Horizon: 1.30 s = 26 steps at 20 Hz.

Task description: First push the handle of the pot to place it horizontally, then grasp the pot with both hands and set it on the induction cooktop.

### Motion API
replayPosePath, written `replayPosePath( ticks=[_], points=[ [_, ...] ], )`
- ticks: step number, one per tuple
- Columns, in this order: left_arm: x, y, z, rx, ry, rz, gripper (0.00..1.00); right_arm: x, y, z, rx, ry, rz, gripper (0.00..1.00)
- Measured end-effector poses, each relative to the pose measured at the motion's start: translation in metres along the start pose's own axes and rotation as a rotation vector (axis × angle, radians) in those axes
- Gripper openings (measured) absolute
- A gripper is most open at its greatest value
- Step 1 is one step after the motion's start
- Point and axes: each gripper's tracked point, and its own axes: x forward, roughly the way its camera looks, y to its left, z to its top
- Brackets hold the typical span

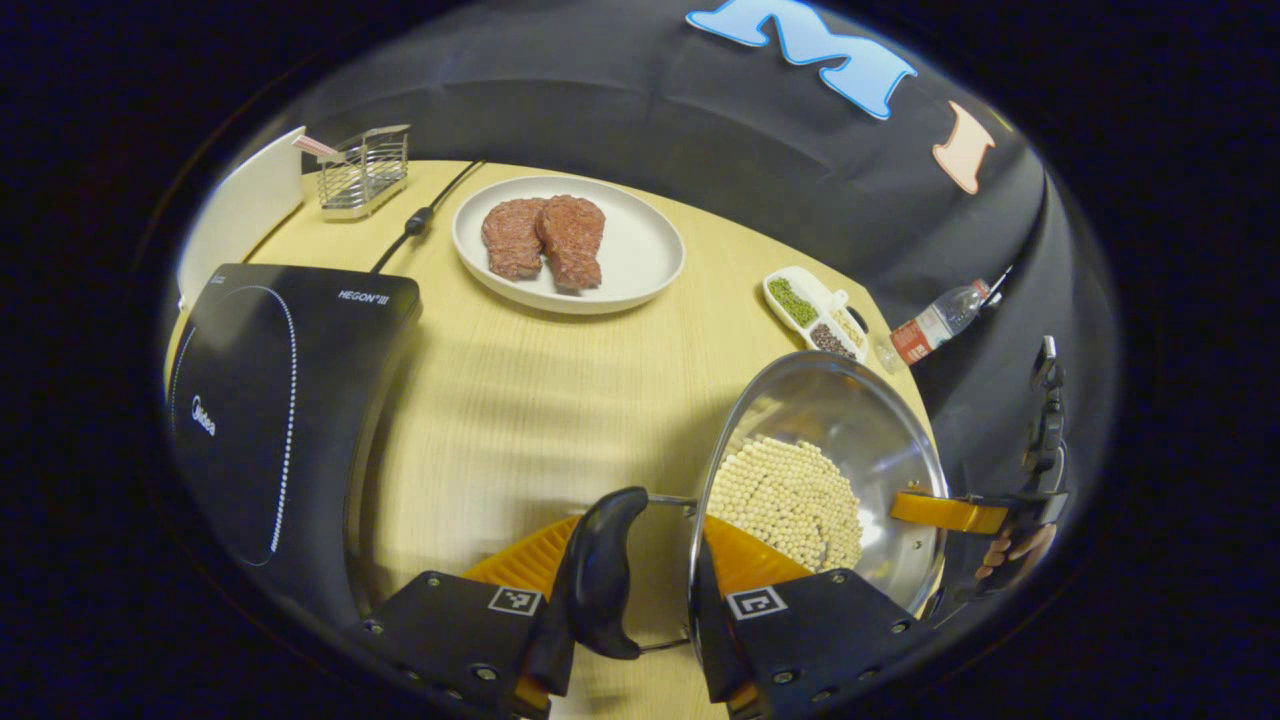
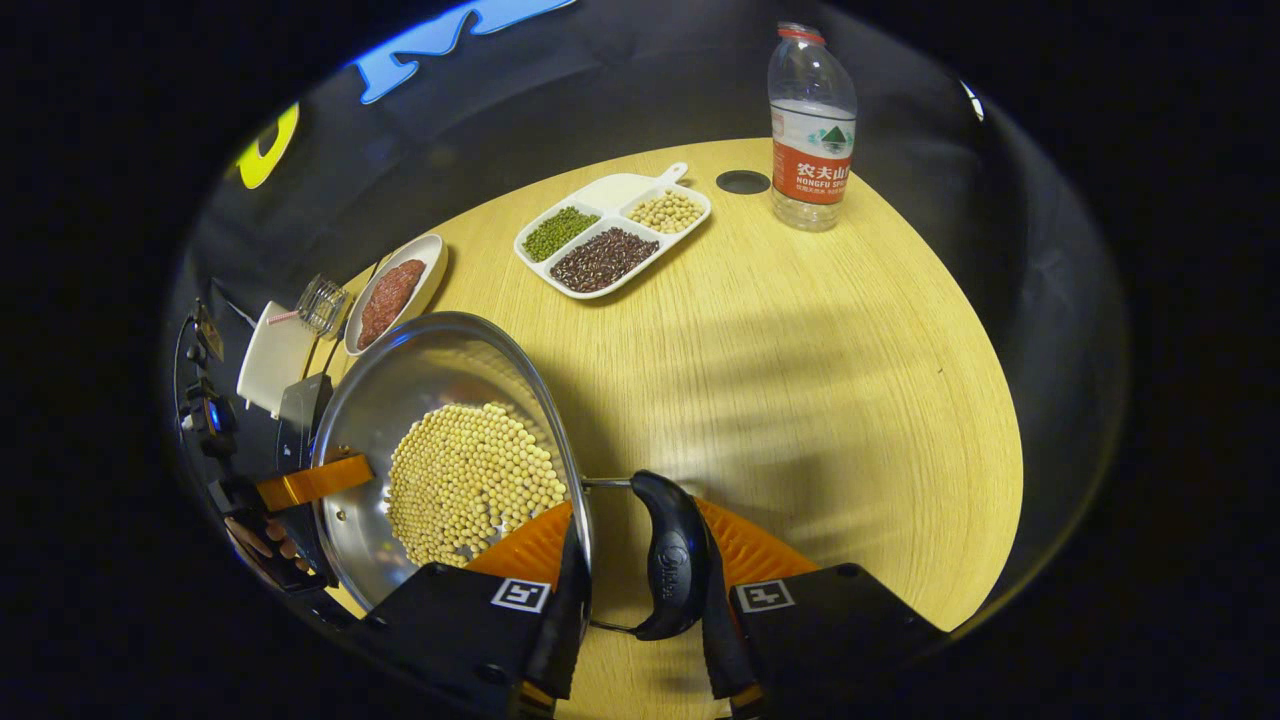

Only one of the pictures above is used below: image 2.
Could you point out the pile of soybeans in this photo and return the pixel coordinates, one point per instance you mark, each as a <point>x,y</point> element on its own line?
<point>465,480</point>

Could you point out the brown meat patty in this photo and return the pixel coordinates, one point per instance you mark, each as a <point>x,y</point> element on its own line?
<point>380,315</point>
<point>408,275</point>

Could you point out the black induction cooktop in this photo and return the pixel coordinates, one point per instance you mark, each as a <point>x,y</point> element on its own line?
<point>303,420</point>

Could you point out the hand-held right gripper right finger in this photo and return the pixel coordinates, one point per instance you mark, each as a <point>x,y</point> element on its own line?
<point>722,650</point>

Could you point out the clear plastic water bottle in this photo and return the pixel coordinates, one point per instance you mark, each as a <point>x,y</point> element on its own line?
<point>812,160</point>

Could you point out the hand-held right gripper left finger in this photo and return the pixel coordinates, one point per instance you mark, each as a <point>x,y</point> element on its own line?
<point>568,620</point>

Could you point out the white toaster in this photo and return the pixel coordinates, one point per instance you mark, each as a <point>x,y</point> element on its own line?
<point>272,360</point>

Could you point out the pink stick utensil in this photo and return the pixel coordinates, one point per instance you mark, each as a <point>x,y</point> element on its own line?
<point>282,316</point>

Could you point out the white divided bean dish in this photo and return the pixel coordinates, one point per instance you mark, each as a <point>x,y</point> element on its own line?
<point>600,255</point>

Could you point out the black table grommet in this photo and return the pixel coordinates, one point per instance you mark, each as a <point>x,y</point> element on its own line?
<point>743,182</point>

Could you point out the round white plate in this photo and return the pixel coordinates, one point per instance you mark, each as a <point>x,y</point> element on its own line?
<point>428,262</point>

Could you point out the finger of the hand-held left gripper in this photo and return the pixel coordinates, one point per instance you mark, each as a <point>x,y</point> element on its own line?
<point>315,482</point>

